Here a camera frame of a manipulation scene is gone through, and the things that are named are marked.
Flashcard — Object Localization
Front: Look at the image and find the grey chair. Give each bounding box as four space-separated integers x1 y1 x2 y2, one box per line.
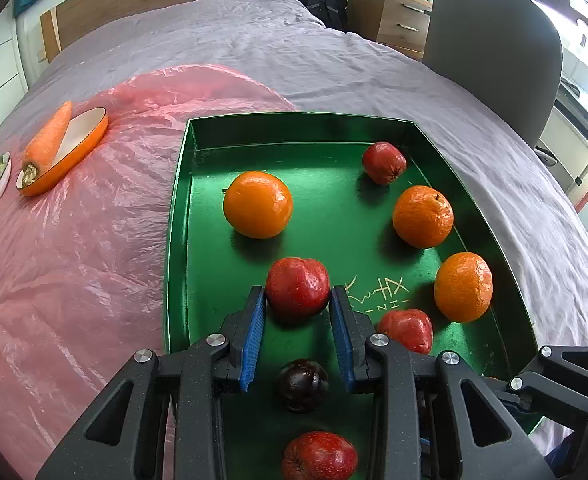
420 0 564 166

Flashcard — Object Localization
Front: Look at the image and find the black backpack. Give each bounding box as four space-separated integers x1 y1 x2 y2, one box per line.
294 0 349 31

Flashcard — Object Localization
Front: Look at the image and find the wooden drawer cabinet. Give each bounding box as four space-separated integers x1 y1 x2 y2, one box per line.
348 0 432 61

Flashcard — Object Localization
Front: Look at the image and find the red apple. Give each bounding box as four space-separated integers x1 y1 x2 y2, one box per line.
362 141 408 186
281 431 360 480
265 257 331 322
377 309 434 356

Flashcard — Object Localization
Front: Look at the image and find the carrot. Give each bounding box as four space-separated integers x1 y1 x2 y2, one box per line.
22 101 73 186

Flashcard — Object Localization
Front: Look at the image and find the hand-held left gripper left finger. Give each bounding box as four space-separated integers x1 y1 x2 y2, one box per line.
34 285 267 480

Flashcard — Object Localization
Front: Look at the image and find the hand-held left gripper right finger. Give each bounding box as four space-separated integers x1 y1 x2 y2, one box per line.
329 285 557 480

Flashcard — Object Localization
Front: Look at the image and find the green tray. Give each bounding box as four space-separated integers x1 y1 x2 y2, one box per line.
163 111 545 480

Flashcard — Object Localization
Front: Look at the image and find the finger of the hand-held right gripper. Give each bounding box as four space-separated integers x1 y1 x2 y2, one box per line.
505 344 588 417

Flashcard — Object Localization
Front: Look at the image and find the orange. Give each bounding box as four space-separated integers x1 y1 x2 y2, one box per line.
434 252 494 324
223 171 295 240
392 185 455 249

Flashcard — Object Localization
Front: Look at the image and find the dark purple plum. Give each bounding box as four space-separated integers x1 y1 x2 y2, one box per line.
275 358 330 414

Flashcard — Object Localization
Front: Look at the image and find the pink plastic sheet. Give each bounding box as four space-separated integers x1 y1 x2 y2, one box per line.
0 64 300 480

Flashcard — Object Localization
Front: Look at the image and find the orange plate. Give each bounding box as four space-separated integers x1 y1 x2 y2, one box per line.
15 106 109 197

